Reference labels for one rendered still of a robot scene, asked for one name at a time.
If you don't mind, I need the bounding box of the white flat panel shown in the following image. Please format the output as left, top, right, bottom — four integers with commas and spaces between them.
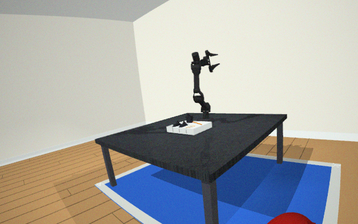
166, 121, 212, 135

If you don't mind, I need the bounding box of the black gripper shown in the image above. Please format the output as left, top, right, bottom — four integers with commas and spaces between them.
200, 50, 219, 73

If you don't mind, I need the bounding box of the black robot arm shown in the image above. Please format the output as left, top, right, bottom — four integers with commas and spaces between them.
191, 52, 210, 119

